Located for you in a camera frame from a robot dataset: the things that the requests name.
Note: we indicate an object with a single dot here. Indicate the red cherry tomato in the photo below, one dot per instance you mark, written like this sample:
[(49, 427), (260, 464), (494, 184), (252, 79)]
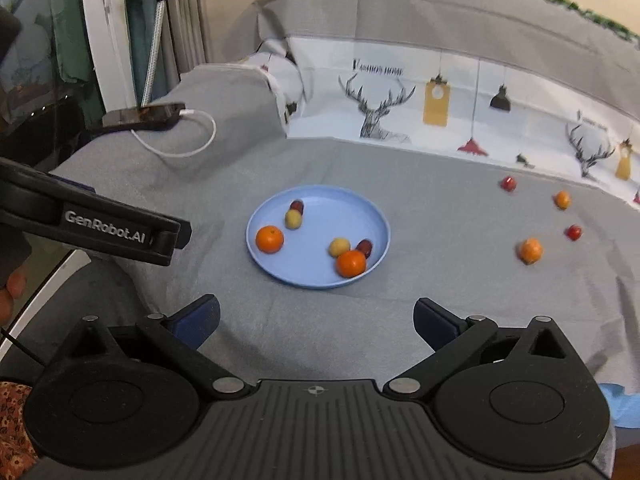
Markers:
[(508, 184), (574, 232)]

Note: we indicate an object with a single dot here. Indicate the small orange kumquat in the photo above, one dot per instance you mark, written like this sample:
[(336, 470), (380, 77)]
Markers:
[(562, 200)]

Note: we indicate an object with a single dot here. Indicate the yellow-green fruit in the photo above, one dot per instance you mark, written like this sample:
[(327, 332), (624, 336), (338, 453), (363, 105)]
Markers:
[(293, 219), (339, 246)]

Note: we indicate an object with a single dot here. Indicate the smooth orange mandarin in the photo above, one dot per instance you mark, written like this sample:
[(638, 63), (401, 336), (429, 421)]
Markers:
[(269, 239)]

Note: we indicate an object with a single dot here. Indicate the person's hand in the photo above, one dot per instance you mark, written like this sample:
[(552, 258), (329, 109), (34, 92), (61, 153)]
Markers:
[(14, 289)]

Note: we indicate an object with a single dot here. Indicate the dark red jujube right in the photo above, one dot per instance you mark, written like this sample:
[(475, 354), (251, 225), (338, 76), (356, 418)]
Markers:
[(365, 247)]

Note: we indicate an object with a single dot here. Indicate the dark red jujube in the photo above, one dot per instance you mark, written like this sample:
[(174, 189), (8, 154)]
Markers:
[(365, 247), (297, 205)]

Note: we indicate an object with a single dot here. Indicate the black smartphone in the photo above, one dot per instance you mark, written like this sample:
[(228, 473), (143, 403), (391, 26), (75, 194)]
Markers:
[(150, 117)]

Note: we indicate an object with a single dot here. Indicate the netted orange mandarin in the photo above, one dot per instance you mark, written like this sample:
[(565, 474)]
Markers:
[(530, 250)]

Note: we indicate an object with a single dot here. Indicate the grey curtain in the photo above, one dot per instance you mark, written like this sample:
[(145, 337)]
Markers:
[(188, 33)]

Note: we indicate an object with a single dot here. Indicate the deer print white cloth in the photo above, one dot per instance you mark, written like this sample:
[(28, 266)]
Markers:
[(451, 105)]

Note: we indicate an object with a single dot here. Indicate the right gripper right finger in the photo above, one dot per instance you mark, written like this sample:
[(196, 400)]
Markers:
[(457, 344)]

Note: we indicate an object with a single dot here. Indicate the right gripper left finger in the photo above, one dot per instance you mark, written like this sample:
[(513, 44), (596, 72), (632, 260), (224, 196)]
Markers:
[(176, 339)]

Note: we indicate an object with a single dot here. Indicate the light blue plate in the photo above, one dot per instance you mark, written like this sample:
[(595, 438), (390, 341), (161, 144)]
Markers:
[(304, 260)]

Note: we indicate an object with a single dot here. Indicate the dark red jujube left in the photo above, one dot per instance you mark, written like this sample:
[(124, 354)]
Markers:
[(297, 205)]

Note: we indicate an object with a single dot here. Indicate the grey sofa cover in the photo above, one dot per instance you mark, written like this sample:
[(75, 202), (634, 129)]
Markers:
[(454, 233)]

